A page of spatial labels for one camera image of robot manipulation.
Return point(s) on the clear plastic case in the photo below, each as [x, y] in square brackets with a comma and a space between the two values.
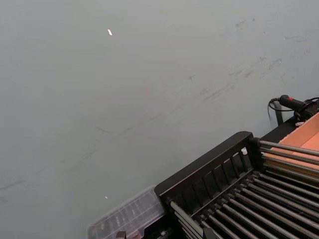
[129, 214]

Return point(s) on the shallow brown cardboard tray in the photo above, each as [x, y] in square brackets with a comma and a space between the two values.
[304, 135]

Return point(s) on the black rack with steel bars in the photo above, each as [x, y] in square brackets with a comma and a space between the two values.
[224, 174]

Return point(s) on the pale grey wall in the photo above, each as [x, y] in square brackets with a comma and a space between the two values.
[99, 99]

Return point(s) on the small white three-armed plastic piece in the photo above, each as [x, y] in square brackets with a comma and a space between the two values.
[244, 151]

